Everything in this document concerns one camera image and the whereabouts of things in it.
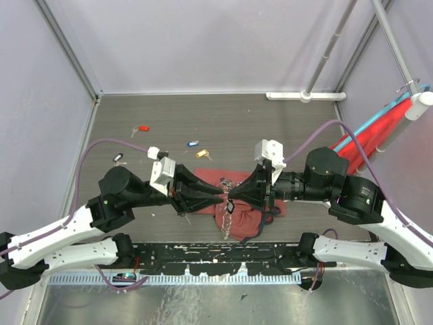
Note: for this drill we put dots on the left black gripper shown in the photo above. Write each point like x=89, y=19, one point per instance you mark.
x=185, y=191

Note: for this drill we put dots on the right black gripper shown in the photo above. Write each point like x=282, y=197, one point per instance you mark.
x=256, y=188

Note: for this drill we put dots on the key with yellow tag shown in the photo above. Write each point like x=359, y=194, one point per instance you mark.
x=203, y=154

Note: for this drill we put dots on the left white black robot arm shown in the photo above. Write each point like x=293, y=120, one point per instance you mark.
x=84, y=237

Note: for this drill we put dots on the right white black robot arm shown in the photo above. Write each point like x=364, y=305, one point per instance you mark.
x=404, y=251

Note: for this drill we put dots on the dark red shirt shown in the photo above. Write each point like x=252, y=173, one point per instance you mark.
x=247, y=223

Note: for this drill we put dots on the key with blue tag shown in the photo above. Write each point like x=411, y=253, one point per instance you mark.
x=193, y=143

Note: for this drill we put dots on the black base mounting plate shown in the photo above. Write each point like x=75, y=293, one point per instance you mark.
x=217, y=259

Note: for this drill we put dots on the red cloth on hanger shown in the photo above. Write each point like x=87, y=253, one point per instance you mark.
x=373, y=137

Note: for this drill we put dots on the teal clothes hanger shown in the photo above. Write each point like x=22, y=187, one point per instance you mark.
x=347, y=139

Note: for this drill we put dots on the white grey clothes rack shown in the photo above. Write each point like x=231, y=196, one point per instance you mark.
x=326, y=35

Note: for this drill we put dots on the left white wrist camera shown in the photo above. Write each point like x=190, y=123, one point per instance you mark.
x=163, y=170

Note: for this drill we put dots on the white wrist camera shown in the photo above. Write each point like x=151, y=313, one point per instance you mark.
x=271, y=150
x=163, y=170

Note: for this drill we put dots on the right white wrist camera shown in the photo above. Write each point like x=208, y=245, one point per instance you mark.
x=271, y=150

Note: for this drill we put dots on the slotted cable duct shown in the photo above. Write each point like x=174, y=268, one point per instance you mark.
x=94, y=278

